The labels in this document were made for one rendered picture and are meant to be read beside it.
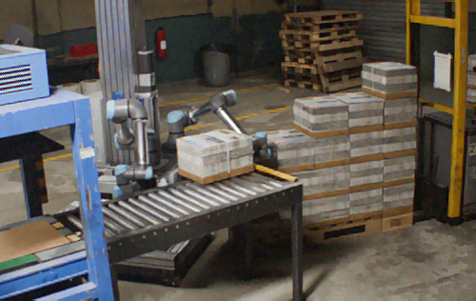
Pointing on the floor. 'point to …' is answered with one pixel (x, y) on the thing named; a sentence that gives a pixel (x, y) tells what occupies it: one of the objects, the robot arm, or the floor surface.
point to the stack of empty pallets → (306, 73)
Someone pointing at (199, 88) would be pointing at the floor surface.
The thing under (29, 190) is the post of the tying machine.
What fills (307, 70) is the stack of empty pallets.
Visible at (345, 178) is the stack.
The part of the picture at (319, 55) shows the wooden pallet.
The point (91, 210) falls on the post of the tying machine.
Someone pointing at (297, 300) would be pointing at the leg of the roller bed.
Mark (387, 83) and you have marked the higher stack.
